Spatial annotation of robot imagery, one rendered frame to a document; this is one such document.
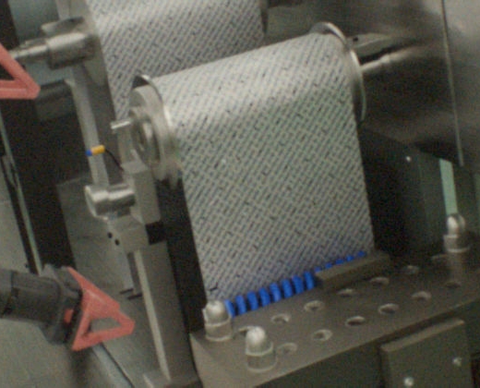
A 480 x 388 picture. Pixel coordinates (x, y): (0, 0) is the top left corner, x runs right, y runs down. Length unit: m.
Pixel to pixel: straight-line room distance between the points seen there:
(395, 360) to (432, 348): 0.05
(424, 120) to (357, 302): 0.25
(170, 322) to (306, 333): 0.24
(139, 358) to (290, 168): 0.39
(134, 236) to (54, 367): 0.31
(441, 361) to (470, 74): 0.33
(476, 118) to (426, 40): 0.12
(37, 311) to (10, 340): 0.46
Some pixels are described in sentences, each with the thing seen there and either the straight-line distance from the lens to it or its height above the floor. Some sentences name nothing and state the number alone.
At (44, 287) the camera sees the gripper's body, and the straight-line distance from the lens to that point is 1.24.
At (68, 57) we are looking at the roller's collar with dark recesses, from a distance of 1.49.
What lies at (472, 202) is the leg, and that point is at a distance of 1.66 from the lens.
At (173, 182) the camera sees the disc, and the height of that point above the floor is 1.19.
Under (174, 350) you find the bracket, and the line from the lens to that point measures 1.43.
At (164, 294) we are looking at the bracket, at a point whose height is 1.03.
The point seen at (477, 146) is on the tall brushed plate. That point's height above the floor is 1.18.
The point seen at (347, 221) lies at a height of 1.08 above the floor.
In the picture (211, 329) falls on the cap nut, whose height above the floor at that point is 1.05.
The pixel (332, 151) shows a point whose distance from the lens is 1.34.
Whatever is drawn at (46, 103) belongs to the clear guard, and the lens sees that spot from 2.28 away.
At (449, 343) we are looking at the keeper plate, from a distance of 1.24.
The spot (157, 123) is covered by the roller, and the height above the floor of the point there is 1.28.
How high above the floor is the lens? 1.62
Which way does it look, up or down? 19 degrees down
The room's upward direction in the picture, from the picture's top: 11 degrees counter-clockwise
